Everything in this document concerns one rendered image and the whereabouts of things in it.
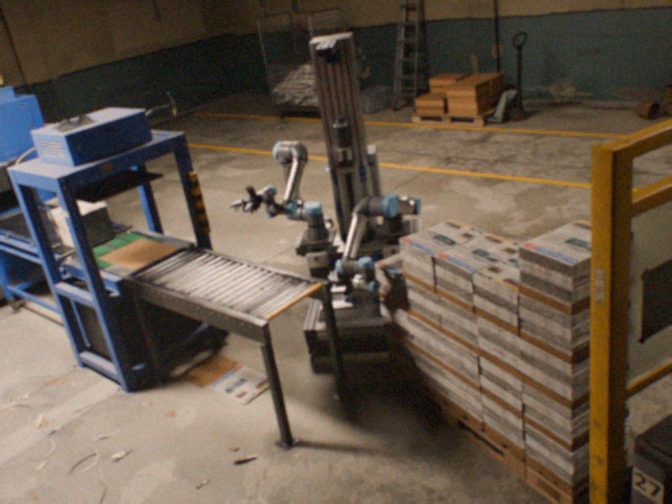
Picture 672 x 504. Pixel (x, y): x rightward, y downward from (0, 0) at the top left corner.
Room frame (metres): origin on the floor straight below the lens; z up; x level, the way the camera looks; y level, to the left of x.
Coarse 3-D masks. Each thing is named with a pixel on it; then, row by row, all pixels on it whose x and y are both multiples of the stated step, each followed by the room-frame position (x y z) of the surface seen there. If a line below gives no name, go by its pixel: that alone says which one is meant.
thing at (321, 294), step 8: (184, 248) 4.38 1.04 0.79; (192, 248) 4.34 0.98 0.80; (200, 248) 4.31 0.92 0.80; (216, 256) 4.13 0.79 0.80; (224, 256) 4.10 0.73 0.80; (232, 256) 4.08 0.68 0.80; (248, 264) 3.91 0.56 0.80; (256, 264) 3.89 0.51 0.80; (264, 264) 3.87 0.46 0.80; (280, 272) 3.71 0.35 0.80; (288, 272) 3.69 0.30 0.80; (312, 280) 3.53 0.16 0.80; (320, 280) 3.51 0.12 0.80; (320, 288) 3.47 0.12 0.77; (328, 288) 3.46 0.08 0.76; (312, 296) 3.53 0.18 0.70; (320, 296) 3.48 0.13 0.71; (328, 296) 3.45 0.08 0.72
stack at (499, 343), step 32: (384, 288) 3.50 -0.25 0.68; (416, 288) 3.21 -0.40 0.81; (384, 320) 3.54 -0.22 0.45; (416, 320) 3.24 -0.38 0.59; (448, 320) 2.99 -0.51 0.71; (480, 320) 2.77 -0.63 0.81; (416, 352) 3.27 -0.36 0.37; (448, 352) 3.00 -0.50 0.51; (512, 352) 2.59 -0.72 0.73; (416, 384) 3.31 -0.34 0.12; (448, 384) 3.03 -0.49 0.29; (480, 384) 2.80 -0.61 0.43; (512, 384) 2.59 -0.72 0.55; (448, 416) 3.05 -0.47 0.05; (480, 416) 2.81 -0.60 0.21; (512, 416) 2.60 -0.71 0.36
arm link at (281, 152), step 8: (280, 144) 4.20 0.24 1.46; (288, 144) 4.16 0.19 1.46; (280, 152) 4.17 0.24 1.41; (288, 152) 4.13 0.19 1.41; (280, 160) 4.18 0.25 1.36; (288, 160) 4.16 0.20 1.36; (288, 168) 4.17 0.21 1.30; (288, 176) 4.18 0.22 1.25; (296, 200) 4.18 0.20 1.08; (288, 216) 4.19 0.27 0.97; (296, 216) 4.15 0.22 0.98
